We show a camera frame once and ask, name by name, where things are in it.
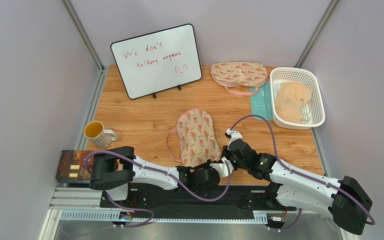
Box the floral mesh laundry bag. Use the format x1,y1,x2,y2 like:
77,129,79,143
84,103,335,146
165,108,222,167

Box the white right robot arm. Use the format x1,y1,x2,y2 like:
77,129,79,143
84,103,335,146
222,139,373,235

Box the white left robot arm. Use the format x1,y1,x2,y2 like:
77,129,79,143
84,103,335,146
83,146,231,203

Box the stacked floral laundry bags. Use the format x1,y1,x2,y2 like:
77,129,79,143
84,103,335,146
210,61,269,97

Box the teal card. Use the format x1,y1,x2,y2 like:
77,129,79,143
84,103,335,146
250,82,273,121

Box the beige bras in basket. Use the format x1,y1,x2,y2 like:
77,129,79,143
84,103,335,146
274,81,313,124

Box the white plastic basket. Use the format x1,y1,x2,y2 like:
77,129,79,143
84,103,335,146
270,67,326,130

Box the yellow patterned mug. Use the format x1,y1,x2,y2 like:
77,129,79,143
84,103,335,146
83,121,118,149

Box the whiteboard with red writing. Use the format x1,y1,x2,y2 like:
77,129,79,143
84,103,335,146
110,23,203,100

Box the dark book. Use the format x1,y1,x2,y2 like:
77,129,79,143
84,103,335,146
55,150,93,184

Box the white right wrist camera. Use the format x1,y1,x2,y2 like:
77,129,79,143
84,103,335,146
225,128,243,142

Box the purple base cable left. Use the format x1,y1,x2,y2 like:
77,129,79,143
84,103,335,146
105,192,155,229

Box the aluminium frame rail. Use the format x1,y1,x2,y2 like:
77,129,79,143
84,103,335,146
47,186,351,225

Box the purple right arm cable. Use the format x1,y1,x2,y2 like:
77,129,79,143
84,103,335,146
229,114,376,226

